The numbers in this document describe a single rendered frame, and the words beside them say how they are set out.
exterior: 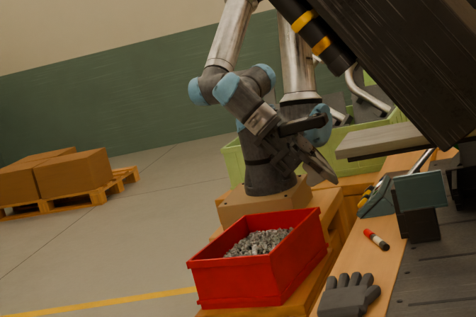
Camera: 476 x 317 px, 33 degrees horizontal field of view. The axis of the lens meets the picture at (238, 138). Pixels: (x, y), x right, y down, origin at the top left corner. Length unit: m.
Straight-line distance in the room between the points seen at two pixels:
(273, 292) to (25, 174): 5.97
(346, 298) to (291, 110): 0.85
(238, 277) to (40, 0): 8.31
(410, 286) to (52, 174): 6.17
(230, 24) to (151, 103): 7.42
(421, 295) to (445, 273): 0.09
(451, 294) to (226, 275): 0.59
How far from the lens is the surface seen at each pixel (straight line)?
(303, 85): 2.18
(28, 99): 10.18
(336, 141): 2.77
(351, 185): 2.67
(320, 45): 1.42
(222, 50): 2.11
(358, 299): 1.41
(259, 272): 1.78
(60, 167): 7.41
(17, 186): 7.72
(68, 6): 9.79
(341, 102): 3.03
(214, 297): 1.86
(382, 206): 1.90
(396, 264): 1.60
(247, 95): 1.90
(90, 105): 9.84
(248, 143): 2.24
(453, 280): 1.48
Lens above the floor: 1.46
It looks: 10 degrees down
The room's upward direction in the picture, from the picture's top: 14 degrees counter-clockwise
